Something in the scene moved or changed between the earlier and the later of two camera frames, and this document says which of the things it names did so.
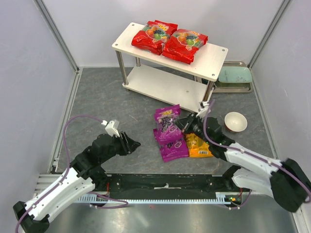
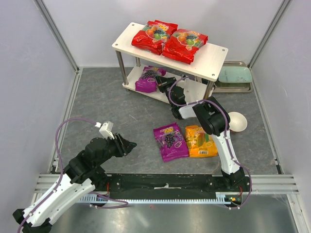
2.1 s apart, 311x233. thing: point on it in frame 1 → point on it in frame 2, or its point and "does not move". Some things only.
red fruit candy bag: (183, 45) does not move
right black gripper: (192, 123) → (165, 84)
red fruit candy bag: (151, 39) does not move
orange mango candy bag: (197, 148) does not move
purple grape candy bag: (173, 149) does not move
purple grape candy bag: (167, 131) → (146, 82)
